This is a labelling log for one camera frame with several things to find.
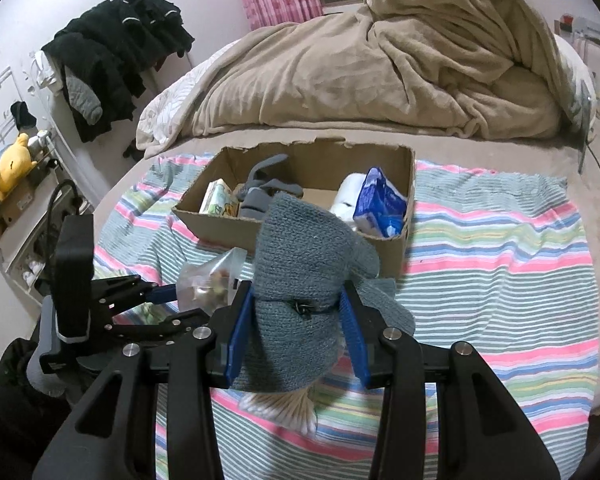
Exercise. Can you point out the white shelf unit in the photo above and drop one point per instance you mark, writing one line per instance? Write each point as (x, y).
(25, 255)

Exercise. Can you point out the yellow plush toy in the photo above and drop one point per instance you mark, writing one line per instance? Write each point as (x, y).
(12, 165)

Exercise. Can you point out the small brown cardboard box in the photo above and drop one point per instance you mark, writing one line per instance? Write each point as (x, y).
(17, 202)

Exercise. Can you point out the grey-blue knitted sock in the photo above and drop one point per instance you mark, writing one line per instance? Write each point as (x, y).
(300, 260)

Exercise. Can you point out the pile of black clothes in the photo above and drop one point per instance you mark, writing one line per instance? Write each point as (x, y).
(115, 40)

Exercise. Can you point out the green tissue pack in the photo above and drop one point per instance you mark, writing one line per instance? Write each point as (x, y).
(220, 200)

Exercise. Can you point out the white pillow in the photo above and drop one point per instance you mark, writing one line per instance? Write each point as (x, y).
(577, 75)

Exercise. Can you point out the white paper roll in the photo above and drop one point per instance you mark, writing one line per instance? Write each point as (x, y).
(347, 200)

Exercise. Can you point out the cotton swabs pack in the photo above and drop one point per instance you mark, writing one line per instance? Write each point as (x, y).
(280, 410)

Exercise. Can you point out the grey quilted garment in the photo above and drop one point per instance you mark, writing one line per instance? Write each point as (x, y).
(82, 102)

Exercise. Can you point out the striped towel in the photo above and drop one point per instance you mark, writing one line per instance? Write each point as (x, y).
(479, 285)

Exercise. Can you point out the bed with brown sheet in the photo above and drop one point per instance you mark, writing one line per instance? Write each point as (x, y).
(504, 152)

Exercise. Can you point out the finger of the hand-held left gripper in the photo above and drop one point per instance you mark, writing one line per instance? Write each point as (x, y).
(140, 292)
(165, 324)

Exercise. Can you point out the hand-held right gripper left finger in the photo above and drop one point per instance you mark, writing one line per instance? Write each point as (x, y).
(239, 332)

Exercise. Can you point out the white patterned duvet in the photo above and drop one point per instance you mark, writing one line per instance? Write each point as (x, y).
(165, 107)

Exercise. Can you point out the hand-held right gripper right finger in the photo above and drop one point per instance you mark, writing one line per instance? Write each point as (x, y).
(354, 332)

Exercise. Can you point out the clear plastic bag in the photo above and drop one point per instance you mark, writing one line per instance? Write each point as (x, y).
(205, 285)

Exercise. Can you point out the blue plastic packet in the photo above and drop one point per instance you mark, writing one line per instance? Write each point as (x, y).
(379, 205)

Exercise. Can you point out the black hat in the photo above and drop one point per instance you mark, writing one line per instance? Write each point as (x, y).
(24, 115)

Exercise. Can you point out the beige fleece blanket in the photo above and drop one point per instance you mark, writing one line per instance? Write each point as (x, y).
(379, 75)

